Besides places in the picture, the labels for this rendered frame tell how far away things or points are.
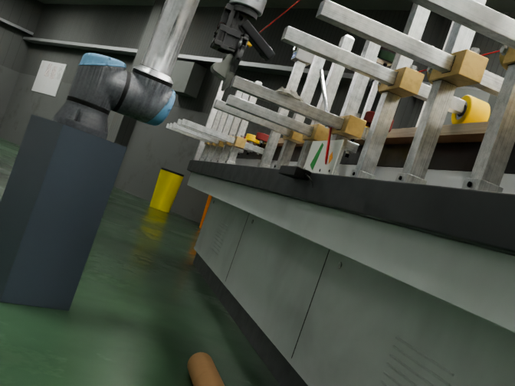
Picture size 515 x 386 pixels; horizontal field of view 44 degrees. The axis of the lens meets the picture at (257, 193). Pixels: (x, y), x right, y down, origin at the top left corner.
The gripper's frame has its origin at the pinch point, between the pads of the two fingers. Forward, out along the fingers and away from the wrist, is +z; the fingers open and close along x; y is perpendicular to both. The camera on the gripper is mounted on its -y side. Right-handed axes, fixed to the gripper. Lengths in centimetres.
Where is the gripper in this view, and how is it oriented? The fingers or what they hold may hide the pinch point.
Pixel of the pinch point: (226, 86)
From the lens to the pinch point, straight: 165.3
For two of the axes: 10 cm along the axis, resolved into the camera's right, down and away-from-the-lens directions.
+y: -9.2, -3.3, -2.3
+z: -3.3, 9.4, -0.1
